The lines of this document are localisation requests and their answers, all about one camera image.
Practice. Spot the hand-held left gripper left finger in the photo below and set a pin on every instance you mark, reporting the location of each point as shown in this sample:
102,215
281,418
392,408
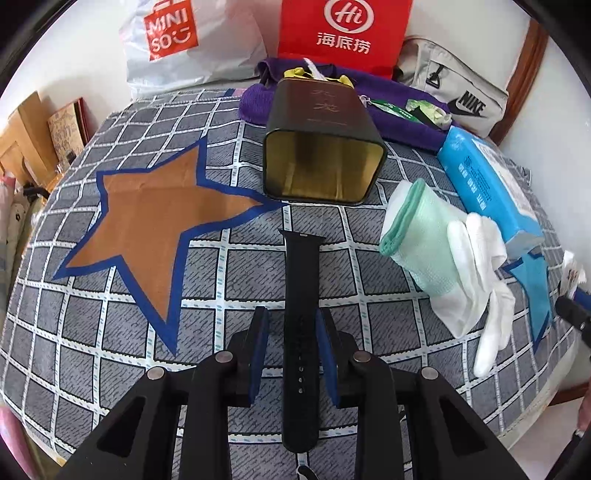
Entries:
261,350

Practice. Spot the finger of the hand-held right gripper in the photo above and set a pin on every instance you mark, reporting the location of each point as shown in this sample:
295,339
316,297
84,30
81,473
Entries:
572,314

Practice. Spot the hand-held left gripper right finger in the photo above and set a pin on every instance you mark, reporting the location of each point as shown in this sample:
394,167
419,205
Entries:
328,355

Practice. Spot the dark green tin box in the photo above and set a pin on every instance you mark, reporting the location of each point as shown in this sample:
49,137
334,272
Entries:
318,115

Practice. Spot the green wipe packet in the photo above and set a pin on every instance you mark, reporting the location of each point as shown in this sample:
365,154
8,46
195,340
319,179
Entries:
388,107

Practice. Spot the blue star paper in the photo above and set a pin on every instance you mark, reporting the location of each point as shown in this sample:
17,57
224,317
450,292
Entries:
531,286

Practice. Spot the white glove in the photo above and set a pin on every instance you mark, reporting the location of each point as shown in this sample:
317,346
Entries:
480,258

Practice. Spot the mint green glove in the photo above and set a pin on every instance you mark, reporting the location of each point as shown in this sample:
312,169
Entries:
420,240

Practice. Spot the blue tissue pack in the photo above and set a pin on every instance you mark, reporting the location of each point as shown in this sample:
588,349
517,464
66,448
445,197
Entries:
489,184

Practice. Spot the grey checkered cloth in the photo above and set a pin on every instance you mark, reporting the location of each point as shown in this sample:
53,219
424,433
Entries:
92,346

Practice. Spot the orange star paper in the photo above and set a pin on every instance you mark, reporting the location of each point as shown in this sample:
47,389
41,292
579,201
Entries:
147,217

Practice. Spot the purple towel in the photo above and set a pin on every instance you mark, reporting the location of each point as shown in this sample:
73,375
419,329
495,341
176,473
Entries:
406,129

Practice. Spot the small green tissue packet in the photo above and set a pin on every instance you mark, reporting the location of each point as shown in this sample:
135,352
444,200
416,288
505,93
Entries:
431,113

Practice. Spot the floral pillow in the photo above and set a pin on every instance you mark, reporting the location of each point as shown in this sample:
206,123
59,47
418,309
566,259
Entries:
11,221

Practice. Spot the illustrated book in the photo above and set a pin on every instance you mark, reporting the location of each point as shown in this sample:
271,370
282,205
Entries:
67,131

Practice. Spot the white plastic shopping bag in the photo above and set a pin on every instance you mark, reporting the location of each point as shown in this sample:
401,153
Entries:
217,60

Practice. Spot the wooden headboard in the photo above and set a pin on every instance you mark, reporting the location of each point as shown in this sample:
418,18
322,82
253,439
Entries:
23,134

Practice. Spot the red paper bag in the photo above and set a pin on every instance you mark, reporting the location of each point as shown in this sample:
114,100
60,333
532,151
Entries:
346,27

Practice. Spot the curved wooden frame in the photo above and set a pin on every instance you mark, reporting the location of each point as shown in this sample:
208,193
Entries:
526,74

